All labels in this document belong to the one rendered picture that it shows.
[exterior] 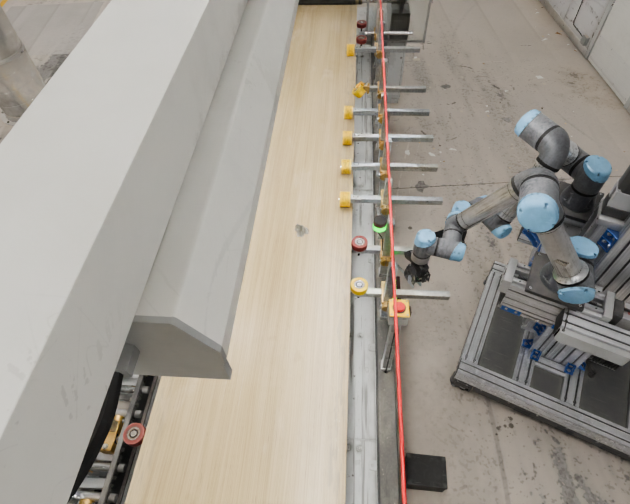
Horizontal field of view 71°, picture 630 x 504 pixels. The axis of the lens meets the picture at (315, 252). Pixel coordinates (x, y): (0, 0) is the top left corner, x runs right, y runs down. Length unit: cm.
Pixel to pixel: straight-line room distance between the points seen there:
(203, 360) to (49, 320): 14
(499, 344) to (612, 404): 61
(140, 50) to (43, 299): 17
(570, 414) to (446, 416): 63
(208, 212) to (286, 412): 152
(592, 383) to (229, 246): 271
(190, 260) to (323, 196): 212
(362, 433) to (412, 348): 100
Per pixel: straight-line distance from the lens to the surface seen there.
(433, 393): 282
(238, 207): 33
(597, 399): 288
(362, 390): 210
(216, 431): 180
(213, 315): 28
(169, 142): 26
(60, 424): 19
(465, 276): 327
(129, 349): 29
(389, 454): 195
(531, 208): 151
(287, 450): 174
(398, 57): 442
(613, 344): 212
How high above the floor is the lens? 259
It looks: 53 degrees down
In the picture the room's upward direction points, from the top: 3 degrees counter-clockwise
